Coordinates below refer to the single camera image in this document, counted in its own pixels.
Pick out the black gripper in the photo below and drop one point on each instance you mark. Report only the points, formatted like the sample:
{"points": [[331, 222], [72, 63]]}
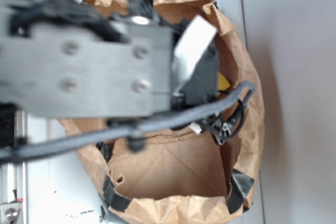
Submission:
{"points": [[195, 65]]}

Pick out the grey metal robot arm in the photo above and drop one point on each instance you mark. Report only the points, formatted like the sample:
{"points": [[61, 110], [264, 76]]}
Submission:
{"points": [[63, 59]]}

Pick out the yellow sponge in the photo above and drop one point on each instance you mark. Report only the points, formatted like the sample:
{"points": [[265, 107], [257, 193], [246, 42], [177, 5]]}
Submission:
{"points": [[222, 82]]}

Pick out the brown paper bag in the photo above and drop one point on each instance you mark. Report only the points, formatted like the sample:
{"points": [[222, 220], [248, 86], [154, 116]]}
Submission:
{"points": [[181, 176]]}

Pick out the black mounting bracket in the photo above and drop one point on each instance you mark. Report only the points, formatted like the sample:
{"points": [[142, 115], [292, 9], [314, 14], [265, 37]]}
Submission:
{"points": [[7, 125]]}

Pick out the aluminium frame rail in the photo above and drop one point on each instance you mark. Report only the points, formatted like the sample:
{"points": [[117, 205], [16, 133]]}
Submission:
{"points": [[14, 180]]}

